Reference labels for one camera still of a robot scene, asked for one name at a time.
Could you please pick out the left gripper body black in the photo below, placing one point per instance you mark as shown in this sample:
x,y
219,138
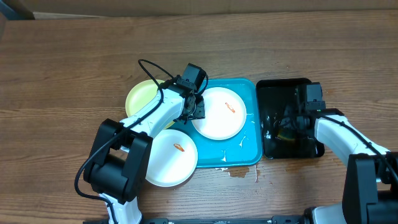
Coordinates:
x,y
189,115

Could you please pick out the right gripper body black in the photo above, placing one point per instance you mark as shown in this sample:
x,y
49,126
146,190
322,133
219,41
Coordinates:
x,y
291,122

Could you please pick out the white plate with sauce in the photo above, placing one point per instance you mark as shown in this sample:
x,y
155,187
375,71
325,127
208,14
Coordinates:
x,y
225,114

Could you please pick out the yellow plate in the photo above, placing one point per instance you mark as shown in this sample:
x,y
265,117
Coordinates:
x,y
139,96

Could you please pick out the yellow green sponge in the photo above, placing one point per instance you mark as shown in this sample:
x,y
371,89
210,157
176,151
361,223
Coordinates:
x,y
287,136

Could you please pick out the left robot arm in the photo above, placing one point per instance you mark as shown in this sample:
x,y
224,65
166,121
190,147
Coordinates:
x,y
120,155

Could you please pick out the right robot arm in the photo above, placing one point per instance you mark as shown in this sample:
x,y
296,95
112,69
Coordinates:
x,y
370,191

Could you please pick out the black plastic tray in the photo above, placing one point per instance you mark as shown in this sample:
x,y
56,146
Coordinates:
x,y
271,93

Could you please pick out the teal plastic tray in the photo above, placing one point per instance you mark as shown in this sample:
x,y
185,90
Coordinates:
x,y
243,149

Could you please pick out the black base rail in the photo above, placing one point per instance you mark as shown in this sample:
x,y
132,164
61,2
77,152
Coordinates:
x,y
277,219

